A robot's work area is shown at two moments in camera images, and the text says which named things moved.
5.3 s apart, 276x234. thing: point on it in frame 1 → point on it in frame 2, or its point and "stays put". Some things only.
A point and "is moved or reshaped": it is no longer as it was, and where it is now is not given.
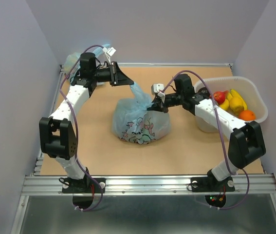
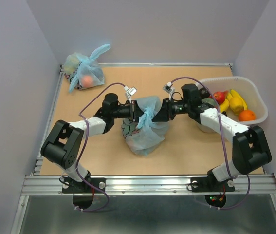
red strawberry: [220, 96] stays put
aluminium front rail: [35, 185] stays put
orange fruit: [247, 115] stays put
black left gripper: [117, 77] → [135, 111]
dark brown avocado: [204, 91] stays put
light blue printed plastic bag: [131, 122] is moved or reshaped
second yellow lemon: [236, 105] stays put
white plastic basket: [254, 101] stays put
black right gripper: [158, 105] → [166, 112]
